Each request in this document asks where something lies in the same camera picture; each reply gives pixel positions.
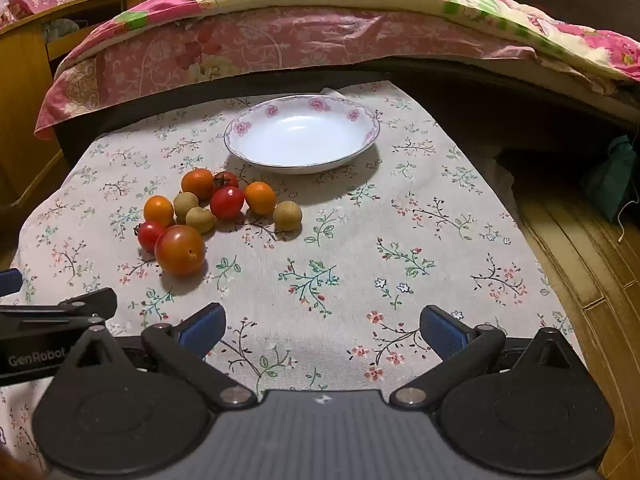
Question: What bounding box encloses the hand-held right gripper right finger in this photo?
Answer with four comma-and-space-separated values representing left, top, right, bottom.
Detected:
389, 304, 588, 409

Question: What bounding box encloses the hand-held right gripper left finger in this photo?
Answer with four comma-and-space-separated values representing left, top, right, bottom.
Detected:
57, 302, 259, 409

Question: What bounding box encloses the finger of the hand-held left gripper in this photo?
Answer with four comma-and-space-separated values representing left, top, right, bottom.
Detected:
0, 268, 24, 297
0, 287, 118, 335

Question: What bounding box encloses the large red tomato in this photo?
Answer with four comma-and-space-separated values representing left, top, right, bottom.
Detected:
154, 224, 207, 277

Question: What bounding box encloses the tan longan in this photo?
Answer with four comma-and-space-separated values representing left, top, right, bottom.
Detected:
185, 207, 217, 235
272, 200, 303, 232
173, 191, 200, 225

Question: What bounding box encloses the small orange tangerine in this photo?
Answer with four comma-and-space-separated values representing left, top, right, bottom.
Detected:
181, 168, 216, 201
244, 181, 277, 216
143, 195, 175, 228

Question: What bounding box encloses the white floral-rimmed plate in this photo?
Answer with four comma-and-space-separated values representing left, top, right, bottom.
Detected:
223, 94, 382, 176

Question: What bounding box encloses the floral sprig tablecloth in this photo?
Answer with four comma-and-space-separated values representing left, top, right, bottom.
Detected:
10, 80, 586, 480

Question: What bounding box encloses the wooden desk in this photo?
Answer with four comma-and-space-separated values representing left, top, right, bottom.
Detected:
0, 0, 156, 211

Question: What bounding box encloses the green bag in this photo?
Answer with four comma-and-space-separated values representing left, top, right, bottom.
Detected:
582, 135, 638, 223

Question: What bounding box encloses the grey cloth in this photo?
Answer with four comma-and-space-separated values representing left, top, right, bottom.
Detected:
42, 17, 93, 45

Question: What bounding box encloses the pink floral bed sheet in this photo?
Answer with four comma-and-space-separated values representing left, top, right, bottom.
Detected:
34, 5, 640, 141

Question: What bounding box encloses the dark bed frame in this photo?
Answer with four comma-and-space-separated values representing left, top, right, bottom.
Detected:
52, 57, 640, 171

